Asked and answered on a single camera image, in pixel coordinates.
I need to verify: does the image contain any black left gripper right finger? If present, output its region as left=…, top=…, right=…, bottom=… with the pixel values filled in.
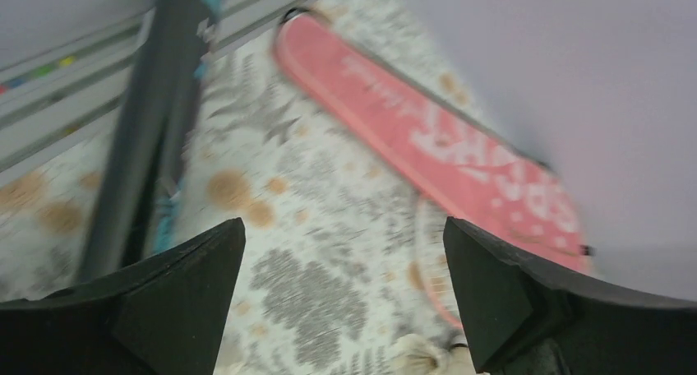
left=443, top=217, right=696, bottom=374

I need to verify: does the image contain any white feather shuttlecock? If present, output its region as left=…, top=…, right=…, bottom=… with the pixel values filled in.
left=390, top=334, right=476, bottom=375

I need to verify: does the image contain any aluminium frame rail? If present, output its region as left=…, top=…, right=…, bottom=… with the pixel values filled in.
left=1, top=0, right=315, bottom=185

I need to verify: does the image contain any black shuttlecock tube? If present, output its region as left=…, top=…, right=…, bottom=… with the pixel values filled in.
left=75, top=0, right=222, bottom=284

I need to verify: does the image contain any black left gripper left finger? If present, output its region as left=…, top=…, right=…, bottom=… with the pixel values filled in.
left=1, top=218, right=246, bottom=374

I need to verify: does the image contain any pink badminton racket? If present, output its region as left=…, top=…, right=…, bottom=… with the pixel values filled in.
left=413, top=197, right=463, bottom=331

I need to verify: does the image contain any pink racket bag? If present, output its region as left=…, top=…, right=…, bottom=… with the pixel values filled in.
left=273, top=9, right=592, bottom=274

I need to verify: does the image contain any floral fern tablecloth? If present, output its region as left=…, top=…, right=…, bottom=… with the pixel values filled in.
left=1, top=0, right=482, bottom=374

